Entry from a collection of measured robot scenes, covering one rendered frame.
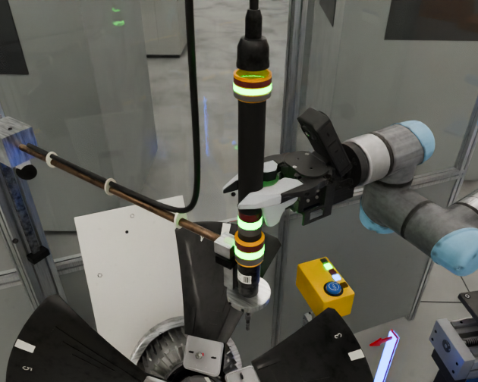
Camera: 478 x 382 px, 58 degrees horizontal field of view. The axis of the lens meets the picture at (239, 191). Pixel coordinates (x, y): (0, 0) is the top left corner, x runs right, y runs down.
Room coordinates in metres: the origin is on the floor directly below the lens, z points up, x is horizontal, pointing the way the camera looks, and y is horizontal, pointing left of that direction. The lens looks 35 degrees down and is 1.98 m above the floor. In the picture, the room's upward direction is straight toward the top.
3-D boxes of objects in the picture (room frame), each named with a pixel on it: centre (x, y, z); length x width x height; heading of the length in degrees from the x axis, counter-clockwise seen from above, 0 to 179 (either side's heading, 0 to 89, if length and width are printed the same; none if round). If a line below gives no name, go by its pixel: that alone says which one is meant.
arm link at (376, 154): (0.58, -0.19, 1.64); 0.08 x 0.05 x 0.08; 31
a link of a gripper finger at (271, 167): (0.51, -0.02, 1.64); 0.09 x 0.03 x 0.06; 112
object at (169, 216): (0.64, 0.24, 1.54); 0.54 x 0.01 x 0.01; 55
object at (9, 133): (0.83, 0.50, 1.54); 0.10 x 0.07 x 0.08; 56
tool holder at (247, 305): (0.48, -0.01, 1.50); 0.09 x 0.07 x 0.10; 55
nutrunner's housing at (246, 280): (0.47, -0.02, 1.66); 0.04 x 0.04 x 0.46
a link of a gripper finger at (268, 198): (0.46, -0.04, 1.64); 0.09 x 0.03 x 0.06; 129
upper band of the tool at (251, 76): (0.47, -0.02, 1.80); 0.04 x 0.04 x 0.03
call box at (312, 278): (0.87, -0.25, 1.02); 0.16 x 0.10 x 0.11; 21
